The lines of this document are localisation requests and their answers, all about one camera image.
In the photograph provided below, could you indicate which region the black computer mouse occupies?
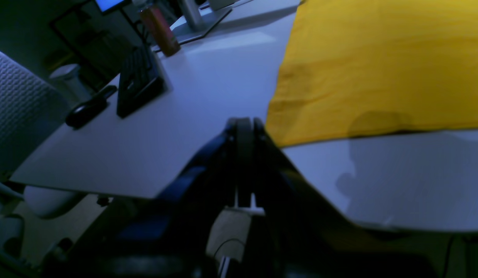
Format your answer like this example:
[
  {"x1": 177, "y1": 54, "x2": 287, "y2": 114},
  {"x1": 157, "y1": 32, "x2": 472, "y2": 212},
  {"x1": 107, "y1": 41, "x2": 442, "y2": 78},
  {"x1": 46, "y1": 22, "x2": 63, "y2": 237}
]
[{"x1": 65, "y1": 85, "x2": 118, "y2": 129}]

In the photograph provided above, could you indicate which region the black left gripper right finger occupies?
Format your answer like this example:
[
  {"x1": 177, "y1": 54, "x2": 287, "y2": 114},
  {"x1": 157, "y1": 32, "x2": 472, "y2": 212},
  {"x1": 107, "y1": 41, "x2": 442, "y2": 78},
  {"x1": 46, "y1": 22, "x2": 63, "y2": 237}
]
[{"x1": 253, "y1": 118, "x2": 436, "y2": 278}]

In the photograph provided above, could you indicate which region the yellow T-shirt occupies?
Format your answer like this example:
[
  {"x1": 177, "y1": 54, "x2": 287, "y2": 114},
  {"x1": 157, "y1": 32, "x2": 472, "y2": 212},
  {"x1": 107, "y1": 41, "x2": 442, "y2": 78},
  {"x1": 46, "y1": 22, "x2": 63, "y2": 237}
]
[{"x1": 266, "y1": 0, "x2": 478, "y2": 146}]

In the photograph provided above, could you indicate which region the silver monitor stand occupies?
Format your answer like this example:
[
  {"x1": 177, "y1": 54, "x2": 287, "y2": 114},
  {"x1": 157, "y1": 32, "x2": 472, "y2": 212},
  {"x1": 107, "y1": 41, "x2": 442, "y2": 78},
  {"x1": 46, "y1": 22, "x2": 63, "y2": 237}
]
[{"x1": 170, "y1": 0, "x2": 232, "y2": 45}]

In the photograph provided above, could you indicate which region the white waste bin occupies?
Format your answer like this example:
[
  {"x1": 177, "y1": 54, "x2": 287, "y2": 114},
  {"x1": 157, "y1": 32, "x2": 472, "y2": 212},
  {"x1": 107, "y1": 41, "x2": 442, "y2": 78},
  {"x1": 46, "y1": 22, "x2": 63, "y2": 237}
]
[{"x1": 49, "y1": 64, "x2": 92, "y2": 107}]

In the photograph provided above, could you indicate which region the black keyboard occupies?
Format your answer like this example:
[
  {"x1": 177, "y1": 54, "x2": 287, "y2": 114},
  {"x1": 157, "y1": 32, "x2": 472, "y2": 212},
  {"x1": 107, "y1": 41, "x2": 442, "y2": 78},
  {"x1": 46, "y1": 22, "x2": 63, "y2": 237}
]
[{"x1": 117, "y1": 45, "x2": 166, "y2": 118}]

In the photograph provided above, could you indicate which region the computer monitor blue screen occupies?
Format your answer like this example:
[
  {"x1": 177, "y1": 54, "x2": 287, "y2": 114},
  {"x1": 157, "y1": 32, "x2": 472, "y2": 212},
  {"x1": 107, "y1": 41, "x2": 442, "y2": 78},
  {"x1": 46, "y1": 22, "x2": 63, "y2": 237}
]
[{"x1": 94, "y1": 0, "x2": 131, "y2": 14}]

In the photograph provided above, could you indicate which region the red cylindrical bottle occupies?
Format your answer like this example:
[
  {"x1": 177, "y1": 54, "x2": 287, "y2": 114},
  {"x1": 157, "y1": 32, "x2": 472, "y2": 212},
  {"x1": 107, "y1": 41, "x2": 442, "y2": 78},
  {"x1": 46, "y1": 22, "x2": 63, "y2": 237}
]
[{"x1": 139, "y1": 5, "x2": 181, "y2": 57}]

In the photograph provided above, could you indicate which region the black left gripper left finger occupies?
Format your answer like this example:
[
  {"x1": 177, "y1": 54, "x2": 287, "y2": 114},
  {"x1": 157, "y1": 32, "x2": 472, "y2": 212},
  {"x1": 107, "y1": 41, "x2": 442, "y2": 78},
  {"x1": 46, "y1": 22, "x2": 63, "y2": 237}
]
[{"x1": 65, "y1": 118, "x2": 239, "y2": 278}]

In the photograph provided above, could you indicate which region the grey mesh office chair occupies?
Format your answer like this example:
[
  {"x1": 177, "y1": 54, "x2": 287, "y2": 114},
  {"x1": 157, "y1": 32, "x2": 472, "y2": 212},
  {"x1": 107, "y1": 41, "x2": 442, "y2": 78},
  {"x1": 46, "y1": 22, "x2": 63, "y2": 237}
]
[{"x1": 0, "y1": 51, "x2": 85, "y2": 219}]

